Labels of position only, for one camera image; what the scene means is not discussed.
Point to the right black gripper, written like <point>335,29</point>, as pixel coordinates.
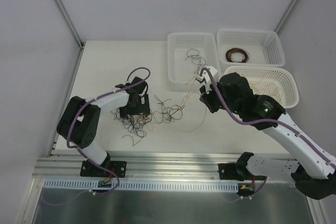
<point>209,98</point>

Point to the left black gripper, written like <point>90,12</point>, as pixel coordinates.
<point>136,109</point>

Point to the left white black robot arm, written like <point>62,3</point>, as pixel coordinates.
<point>79,123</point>

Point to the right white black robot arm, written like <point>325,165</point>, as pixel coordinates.
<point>312,170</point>

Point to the white rectangular basket left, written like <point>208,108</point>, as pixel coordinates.
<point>187,54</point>

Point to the white rectangular basket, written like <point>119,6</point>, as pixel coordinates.
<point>187,54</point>
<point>249,47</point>

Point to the white rectangular basket right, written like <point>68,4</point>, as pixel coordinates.
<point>249,47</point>

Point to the white rounded perforated basket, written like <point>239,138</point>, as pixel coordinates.
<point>277,83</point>

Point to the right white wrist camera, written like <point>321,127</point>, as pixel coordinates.
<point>205,74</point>

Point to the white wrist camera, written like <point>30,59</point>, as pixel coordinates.
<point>135,81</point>
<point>205,74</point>

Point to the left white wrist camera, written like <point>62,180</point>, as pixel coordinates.
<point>135,81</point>

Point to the slotted grey cable duct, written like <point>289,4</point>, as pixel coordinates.
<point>141,185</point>

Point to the aluminium mounting rail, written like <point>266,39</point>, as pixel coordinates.
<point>140,165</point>

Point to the left aluminium frame post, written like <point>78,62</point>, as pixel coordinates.
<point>62,9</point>

